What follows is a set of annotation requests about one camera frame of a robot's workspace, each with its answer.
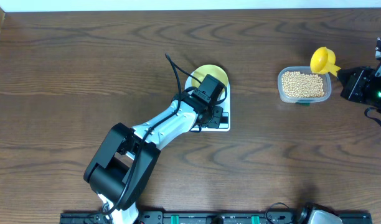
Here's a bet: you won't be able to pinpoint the pale yellow bowl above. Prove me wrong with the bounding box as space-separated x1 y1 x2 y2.
191 65 229 87

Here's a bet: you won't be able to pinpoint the yellow measuring scoop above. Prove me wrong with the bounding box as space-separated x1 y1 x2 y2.
310 47 341 77

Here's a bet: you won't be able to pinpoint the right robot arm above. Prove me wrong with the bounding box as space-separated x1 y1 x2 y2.
337 62 381 128

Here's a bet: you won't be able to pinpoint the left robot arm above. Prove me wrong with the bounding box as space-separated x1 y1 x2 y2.
83 91 230 223

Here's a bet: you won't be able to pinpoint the white digital kitchen scale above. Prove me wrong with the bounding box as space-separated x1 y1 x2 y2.
185 77 231 132

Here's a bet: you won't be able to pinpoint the clear plastic container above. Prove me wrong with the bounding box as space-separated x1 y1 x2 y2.
278 66 332 104

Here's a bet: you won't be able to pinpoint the soybeans in container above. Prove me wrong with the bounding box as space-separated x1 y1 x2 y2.
281 72 324 98

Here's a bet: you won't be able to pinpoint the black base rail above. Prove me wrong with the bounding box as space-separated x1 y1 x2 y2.
59 202 372 224

